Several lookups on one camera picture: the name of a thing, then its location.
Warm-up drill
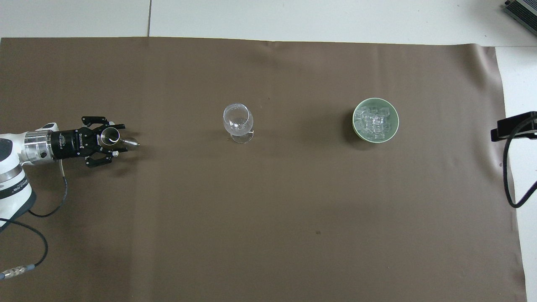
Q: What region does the grey metal device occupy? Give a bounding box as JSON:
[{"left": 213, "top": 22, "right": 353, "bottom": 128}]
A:
[{"left": 503, "top": 0, "right": 537, "bottom": 25}]

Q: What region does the small silver pouring cup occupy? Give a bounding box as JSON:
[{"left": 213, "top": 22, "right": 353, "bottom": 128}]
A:
[{"left": 99, "top": 127, "right": 141, "bottom": 152}]

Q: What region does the black cable with silver plug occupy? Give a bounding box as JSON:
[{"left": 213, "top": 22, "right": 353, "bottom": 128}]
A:
[{"left": 0, "top": 217, "right": 49, "bottom": 281}]

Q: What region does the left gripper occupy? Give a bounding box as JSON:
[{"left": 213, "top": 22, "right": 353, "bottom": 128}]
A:
[{"left": 50, "top": 115, "right": 126, "bottom": 169}]

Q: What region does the black stand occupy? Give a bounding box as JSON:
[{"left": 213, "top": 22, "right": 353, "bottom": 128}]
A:
[{"left": 490, "top": 111, "right": 537, "bottom": 142}]

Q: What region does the green ceramic bowl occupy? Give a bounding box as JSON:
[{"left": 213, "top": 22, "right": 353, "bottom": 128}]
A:
[{"left": 352, "top": 97, "right": 400, "bottom": 144}]

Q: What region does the clear wine glass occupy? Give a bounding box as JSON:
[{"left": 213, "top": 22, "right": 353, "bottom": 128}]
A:
[{"left": 222, "top": 102, "right": 255, "bottom": 144}]

